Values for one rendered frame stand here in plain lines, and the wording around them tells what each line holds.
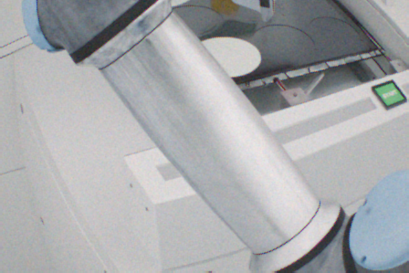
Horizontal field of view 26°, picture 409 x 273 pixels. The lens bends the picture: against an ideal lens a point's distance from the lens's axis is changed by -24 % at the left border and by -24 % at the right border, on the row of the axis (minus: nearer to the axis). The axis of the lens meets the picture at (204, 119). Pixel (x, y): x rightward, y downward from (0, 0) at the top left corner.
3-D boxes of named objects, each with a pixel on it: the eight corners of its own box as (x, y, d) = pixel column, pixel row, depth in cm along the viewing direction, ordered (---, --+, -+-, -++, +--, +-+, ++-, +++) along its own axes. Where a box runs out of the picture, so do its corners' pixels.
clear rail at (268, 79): (188, 102, 151) (188, 94, 150) (382, 51, 163) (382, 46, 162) (193, 109, 150) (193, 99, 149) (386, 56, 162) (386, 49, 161)
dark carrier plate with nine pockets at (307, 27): (118, -8, 175) (118, -11, 175) (284, -40, 187) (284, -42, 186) (199, 95, 151) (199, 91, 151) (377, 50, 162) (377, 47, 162)
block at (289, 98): (279, 108, 151) (279, 90, 149) (298, 102, 152) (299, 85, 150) (304, 141, 146) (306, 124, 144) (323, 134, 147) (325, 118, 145)
